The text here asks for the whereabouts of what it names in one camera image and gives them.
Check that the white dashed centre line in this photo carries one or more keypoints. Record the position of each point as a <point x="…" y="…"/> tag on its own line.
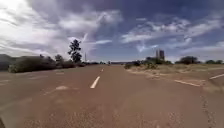
<point x="95" y="82"/>

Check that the thin distant mast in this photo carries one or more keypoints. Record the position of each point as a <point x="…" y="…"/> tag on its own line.
<point x="85" y="56"/>

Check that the reddish brown asphalt road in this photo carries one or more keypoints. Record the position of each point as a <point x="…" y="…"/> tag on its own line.
<point x="126" y="100"/>

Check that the tall dark tree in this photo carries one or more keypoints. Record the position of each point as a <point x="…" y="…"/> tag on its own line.
<point x="75" y="51"/>

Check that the distant tall building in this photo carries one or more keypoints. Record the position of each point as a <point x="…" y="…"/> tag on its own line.
<point x="160" y="54"/>

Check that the dry grass verge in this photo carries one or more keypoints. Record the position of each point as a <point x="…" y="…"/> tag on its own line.
<point x="173" y="69"/>

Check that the distant row of trees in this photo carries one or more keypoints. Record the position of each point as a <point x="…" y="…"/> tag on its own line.
<point x="186" y="60"/>

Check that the row of green bushes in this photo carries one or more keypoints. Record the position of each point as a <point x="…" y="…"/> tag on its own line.
<point x="33" y="64"/>

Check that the white painted edge line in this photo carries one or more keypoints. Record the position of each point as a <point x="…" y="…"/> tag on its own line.
<point x="200" y="81"/>

